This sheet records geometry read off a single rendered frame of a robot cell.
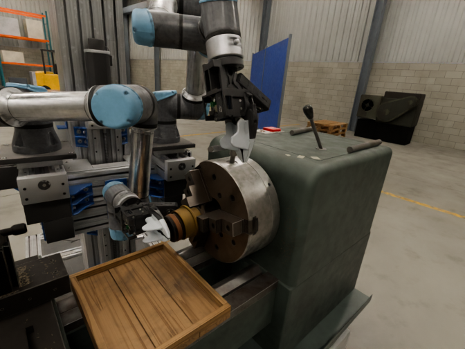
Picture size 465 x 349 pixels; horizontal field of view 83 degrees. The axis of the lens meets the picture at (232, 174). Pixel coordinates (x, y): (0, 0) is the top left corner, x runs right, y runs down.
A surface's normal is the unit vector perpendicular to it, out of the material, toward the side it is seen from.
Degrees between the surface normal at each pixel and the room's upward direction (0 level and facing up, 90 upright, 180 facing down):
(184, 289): 0
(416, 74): 90
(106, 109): 89
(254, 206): 62
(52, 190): 90
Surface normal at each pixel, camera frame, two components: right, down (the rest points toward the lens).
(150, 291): 0.07, -0.94
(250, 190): 0.52, -0.44
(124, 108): 0.01, 0.33
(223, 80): 0.65, -0.01
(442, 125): -0.71, 0.18
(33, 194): 0.58, 0.32
